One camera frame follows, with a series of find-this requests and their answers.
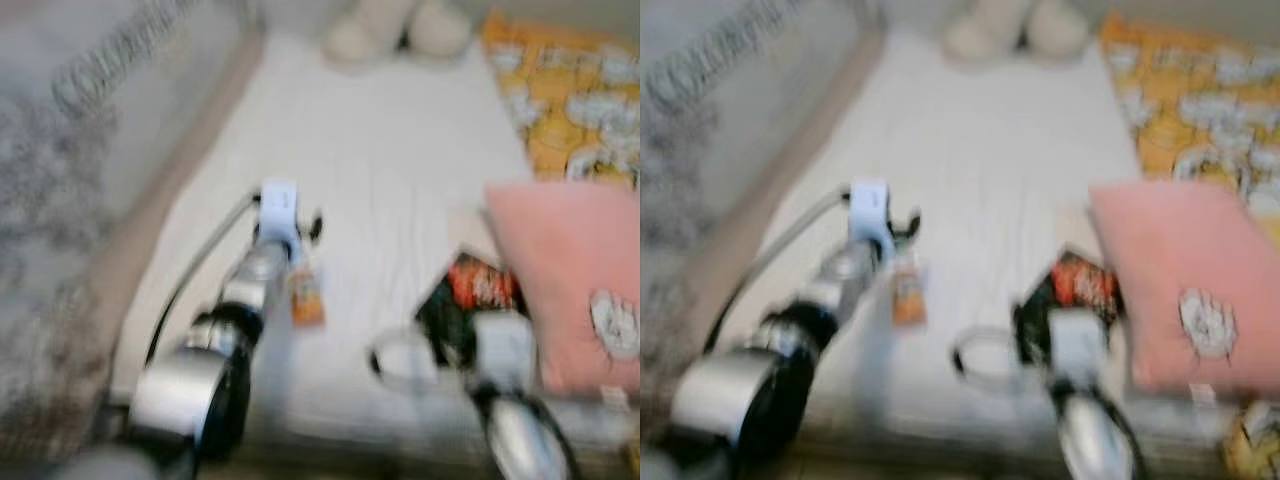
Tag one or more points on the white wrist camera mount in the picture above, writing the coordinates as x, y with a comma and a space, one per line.
503, 350
1076, 345
278, 208
868, 208

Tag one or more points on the black and red book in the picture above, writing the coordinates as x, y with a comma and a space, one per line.
480, 285
1080, 283

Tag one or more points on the beige plush toy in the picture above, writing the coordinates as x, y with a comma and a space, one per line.
1015, 28
400, 30

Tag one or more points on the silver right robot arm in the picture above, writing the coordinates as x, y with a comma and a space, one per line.
520, 440
1090, 440

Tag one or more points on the yellow patterned cloth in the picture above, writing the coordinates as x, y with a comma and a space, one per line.
1255, 445

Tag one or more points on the white mattress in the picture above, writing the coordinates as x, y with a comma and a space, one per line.
390, 170
990, 170

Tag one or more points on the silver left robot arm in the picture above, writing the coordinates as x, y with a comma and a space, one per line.
735, 390
185, 385

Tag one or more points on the pink pillow with cartoon print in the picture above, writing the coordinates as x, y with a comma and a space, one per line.
1160, 250
560, 260

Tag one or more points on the orange cartoon print blanket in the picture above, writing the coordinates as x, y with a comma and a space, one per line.
1200, 110
570, 100

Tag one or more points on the grey patterned duvet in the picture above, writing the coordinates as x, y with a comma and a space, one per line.
80, 180
720, 130

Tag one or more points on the small orange packet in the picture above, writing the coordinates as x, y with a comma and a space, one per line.
307, 298
909, 295

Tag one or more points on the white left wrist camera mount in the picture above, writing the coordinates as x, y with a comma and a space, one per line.
278, 208
868, 208

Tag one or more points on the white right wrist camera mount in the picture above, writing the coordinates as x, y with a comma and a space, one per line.
1076, 345
503, 350

